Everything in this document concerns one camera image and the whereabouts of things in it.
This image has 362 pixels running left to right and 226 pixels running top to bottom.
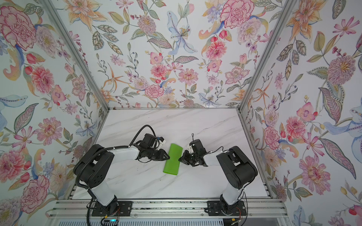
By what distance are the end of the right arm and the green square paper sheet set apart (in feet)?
0.29

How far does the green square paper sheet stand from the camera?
88cm

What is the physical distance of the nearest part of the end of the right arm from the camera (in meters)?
0.73
